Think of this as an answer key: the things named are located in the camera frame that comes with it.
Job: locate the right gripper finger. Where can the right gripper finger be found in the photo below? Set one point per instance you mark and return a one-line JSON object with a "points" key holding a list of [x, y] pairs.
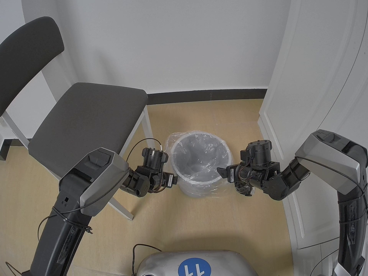
{"points": [[223, 172]]}

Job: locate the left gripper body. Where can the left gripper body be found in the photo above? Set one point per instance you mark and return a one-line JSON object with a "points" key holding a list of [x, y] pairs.
{"points": [[168, 181]]}

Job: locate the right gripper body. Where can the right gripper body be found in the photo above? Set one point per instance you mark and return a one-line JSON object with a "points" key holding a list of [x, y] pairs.
{"points": [[241, 174]]}

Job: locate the black plastic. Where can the black plastic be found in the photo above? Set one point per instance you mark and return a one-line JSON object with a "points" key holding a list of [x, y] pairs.
{"points": [[243, 190]]}

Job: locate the clear plastic bag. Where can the clear plastic bag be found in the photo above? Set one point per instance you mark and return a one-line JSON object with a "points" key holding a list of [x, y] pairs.
{"points": [[169, 142]]}

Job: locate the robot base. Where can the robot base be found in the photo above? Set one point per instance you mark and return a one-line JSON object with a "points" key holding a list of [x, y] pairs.
{"points": [[161, 264]]}

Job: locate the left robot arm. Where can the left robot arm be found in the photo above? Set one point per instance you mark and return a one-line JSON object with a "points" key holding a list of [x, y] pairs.
{"points": [[97, 177]]}

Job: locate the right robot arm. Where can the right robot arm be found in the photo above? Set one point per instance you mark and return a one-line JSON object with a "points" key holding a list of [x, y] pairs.
{"points": [[330, 159]]}

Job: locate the white trash bin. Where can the white trash bin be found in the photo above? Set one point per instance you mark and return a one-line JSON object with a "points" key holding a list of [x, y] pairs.
{"points": [[198, 148]]}

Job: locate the grey padded white chair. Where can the grey padded white chair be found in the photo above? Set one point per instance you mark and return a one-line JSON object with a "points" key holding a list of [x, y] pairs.
{"points": [[86, 111]]}

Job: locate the white wardrobe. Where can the white wardrobe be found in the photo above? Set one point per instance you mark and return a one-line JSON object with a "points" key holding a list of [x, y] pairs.
{"points": [[316, 67]]}

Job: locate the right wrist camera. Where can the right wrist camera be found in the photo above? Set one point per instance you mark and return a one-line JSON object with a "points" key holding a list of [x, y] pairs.
{"points": [[244, 155]]}

